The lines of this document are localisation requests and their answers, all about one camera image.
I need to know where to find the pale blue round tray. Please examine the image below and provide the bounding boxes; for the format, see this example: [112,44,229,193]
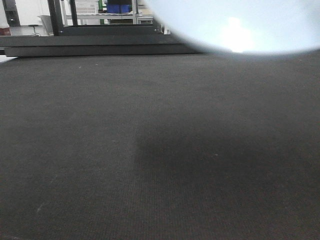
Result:
[146,0,320,55]

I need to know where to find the black table mat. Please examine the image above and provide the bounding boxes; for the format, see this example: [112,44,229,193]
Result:
[0,52,320,240]

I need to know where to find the blue storage bin background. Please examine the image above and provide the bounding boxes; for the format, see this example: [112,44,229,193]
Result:
[106,4,131,14]

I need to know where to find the black stool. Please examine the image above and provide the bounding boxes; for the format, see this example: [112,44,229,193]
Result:
[28,24,40,37]

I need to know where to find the black metal frame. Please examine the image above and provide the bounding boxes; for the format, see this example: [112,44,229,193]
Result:
[47,0,174,42]

